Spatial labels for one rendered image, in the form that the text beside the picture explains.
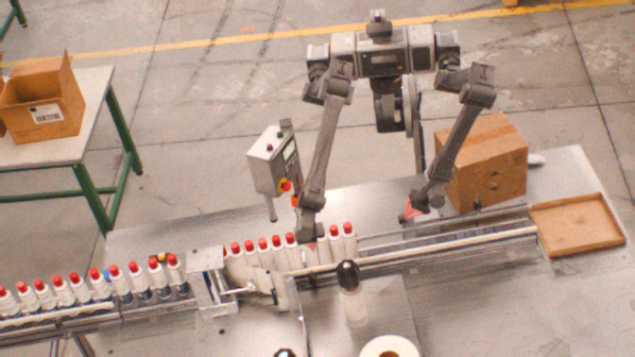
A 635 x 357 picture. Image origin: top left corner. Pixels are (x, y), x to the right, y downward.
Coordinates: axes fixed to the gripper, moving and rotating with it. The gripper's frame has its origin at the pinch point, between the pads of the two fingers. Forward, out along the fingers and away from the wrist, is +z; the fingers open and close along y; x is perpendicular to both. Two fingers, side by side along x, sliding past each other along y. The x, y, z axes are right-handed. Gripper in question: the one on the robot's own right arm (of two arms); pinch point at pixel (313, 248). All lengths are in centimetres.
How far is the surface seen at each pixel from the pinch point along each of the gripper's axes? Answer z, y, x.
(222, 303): 24.6, -37.6, 5.0
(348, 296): 13.6, 8.9, -12.4
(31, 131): 29, -134, 148
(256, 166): -24.0, -13.8, 21.1
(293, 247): 15.1, -7.8, 17.1
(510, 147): 7, 82, 40
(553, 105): 115, 156, 194
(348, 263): 1.8, 11.0, -8.5
